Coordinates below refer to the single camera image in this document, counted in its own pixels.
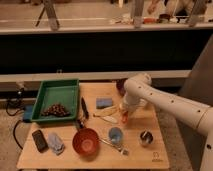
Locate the blue power box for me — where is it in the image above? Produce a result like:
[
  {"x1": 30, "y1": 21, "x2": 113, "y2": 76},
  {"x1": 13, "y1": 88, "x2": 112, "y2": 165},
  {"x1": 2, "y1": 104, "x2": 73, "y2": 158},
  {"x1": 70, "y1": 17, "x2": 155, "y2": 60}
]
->
[{"x1": 23, "y1": 105, "x2": 33, "y2": 123}]

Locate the green plastic tray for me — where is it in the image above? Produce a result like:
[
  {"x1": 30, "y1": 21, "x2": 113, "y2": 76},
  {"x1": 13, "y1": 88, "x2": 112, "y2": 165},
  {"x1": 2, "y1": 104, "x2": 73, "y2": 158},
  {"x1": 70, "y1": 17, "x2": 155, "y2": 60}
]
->
[{"x1": 31, "y1": 79, "x2": 79, "y2": 124}]

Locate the small metal cup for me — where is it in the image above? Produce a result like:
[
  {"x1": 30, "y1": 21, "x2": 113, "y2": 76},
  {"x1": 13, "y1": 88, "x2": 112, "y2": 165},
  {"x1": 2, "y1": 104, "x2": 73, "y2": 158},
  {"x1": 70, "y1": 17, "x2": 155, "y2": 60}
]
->
[{"x1": 140, "y1": 131, "x2": 153, "y2": 147}]

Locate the blue sponge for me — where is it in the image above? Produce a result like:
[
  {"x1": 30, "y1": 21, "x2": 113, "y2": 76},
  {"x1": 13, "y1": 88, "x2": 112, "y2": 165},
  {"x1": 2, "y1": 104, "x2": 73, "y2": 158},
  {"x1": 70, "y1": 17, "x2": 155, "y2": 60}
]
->
[{"x1": 96, "y1": 98, "x2": 113, "y2": 109}]

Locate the metal spoon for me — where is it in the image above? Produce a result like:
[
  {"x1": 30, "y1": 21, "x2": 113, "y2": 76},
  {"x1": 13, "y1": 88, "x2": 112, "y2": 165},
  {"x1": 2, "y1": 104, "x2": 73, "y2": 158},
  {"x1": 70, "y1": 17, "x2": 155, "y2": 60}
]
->
[{"x1": 99, "y1": 138, "x2": 129, "y2": 156}]

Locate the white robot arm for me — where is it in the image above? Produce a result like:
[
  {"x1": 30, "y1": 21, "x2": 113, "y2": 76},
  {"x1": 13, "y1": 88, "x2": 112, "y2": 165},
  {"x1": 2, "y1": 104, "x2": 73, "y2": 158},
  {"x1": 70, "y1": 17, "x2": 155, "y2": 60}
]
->
[{"x1": 120, "y1": 73, "x2": 213, "y2": 171}]

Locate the black rectangular phone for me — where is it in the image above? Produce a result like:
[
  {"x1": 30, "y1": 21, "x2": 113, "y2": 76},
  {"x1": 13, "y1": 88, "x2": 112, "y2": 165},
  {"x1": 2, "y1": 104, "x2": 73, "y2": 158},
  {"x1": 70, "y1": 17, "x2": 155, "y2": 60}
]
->
[{"x1": 32, "y1": 130, "x2": 48, "y2": 153}]

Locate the wooden spatula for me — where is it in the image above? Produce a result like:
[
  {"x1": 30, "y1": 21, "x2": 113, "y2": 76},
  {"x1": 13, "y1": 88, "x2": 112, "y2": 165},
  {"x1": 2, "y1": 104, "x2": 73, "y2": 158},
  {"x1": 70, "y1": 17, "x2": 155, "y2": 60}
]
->
[{"x1": 93, "y1": 106, "x2": 118, "y2": 124}]

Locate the orange-red bowl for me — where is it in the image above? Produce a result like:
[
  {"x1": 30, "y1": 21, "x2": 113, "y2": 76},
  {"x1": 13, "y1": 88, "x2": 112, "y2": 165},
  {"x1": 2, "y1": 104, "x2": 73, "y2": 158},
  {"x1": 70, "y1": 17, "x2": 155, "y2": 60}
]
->
[{"x1": 72, "y1": 128, "x2": 99, "y2": 156}]

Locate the light blue cup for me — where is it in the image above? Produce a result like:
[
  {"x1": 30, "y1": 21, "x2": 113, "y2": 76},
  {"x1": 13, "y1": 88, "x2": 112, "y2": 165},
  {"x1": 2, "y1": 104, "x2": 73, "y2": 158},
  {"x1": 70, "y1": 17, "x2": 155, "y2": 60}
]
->
[{"x1": 108, "y1": 127, "x2": 123, "y2": 145}]

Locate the black cable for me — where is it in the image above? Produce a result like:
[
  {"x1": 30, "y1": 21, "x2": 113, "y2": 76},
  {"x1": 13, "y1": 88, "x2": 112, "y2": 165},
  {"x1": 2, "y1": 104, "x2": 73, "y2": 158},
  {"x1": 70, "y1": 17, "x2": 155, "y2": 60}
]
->
[{"x1": 5, "y1": 88, "x2": 25, "y2": 150}]

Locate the crumpled blue cloth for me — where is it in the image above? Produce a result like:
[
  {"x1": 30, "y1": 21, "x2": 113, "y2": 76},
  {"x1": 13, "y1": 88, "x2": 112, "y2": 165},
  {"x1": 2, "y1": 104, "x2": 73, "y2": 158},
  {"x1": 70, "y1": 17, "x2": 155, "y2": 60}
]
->
[{"x1": 47, "y1": 132, "x2": 65, "y2": 155}]

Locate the purple bowl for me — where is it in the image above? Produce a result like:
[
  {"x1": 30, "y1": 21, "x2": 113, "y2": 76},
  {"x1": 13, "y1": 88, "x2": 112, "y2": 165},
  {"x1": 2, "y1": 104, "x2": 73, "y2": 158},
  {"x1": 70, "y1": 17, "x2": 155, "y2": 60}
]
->
[{"x1": 116, "y1": 78, "x2": 126, "y2": 96}]

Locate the red chili pepper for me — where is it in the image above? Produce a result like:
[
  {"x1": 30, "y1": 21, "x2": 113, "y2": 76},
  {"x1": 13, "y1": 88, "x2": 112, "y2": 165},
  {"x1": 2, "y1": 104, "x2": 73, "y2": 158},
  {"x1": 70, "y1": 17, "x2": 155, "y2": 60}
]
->
[{"x1": 121, "y1": 112, "x2": 128, "y2": 124}]

